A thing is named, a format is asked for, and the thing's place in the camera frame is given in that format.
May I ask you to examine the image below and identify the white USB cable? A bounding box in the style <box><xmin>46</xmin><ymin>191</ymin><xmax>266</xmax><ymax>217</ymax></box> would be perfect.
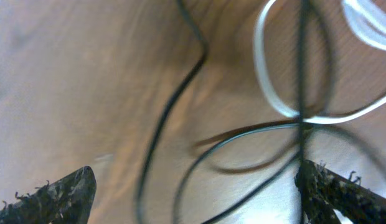
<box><xmin>253</xmin><ymin>0</ymin><xmax>386</xmax><ymax>125</ymax></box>

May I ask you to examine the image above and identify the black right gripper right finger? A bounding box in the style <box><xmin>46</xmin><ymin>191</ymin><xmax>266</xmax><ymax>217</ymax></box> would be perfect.
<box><xmin>294</xmin><ymin>160</ymin><xmax>386</xmax><ymax>224</ymax></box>

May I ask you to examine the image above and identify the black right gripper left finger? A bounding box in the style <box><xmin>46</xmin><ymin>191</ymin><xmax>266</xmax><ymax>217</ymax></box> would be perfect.
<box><xmin>0</xmin><ymin>166</ymin><xmax>97</xmax><ymax>224</ymax></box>

